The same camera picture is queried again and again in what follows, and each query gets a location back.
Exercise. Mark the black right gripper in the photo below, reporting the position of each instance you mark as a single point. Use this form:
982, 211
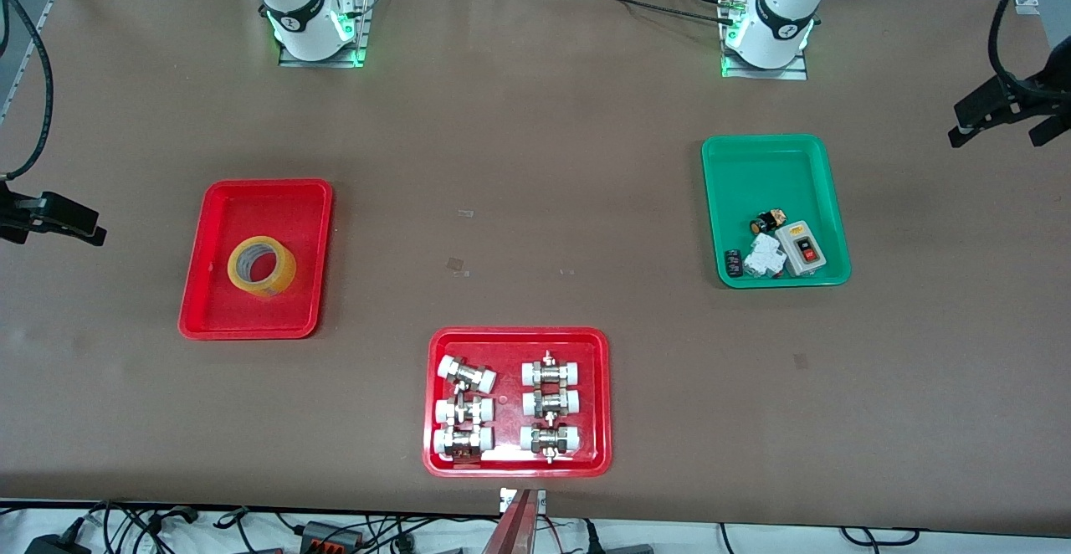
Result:
25, 212

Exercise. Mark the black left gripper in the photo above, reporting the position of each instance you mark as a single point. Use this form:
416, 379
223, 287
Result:
1043, 89

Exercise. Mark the yellow packing tape roll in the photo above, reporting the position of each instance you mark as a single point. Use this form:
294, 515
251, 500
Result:
284, 282

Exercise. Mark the red plastic tray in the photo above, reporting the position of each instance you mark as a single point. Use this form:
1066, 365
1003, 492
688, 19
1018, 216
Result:
251, 207

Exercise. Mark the green plastic tray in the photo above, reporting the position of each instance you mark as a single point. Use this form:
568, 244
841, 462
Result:
753, 177

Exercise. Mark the red tray with fittings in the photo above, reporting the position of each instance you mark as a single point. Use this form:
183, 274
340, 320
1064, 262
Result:
508, 345

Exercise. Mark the black orange push button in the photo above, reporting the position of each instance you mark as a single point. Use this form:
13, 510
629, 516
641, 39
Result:
766, 223

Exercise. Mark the white circuit breaker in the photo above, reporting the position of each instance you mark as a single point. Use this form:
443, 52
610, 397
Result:
763, 259

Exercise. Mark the black power adapter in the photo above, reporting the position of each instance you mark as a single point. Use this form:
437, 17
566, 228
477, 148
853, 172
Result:
54, 544

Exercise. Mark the dark cylindrical capacitor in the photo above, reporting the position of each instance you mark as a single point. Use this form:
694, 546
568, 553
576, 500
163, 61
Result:
735, 264

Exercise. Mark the white metal pipe fitting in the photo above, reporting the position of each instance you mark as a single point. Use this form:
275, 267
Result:
462, 441
463, 410
466, 374
550, 372
550, 439
550, 404

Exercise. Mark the red metal bar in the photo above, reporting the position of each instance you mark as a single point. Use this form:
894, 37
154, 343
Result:
515, 529

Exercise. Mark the grey on-off switch box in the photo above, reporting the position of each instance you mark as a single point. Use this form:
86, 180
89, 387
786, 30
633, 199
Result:
801, 248

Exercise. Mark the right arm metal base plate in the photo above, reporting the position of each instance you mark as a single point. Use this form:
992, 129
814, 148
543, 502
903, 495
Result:
360, 27

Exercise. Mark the small metal bracket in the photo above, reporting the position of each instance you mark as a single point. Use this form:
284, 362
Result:
506, 500

